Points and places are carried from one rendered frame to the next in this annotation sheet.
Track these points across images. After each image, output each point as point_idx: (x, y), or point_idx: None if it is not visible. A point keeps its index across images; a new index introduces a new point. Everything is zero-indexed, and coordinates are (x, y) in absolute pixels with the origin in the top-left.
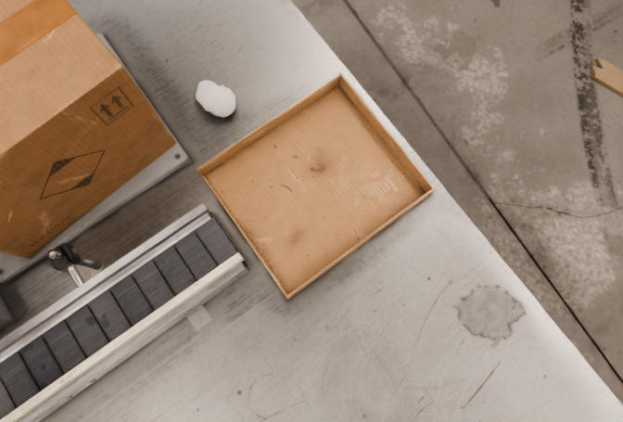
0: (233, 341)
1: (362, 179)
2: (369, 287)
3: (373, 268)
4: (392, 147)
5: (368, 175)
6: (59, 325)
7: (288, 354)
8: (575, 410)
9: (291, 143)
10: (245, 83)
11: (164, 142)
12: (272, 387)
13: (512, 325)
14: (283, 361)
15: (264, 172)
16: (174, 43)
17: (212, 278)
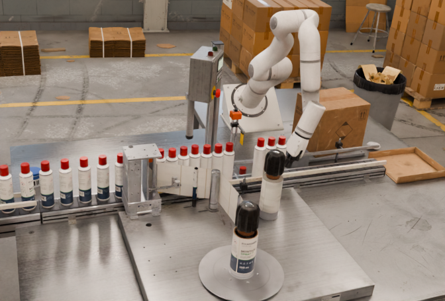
0: (378, 186)
1: (422, 169)
2: (424, 187)
3: (426, 184)
4: (432, 164)
5: (424, 169)
6: (328, 165)
7: (396, 192)
8: None
9: (398, 159)
10: (382, 147)
11: (360, 144)
12: (391, 196)
13: None
14: (395, 193)
15: (389, 161)
16: None
17: (377, 162)
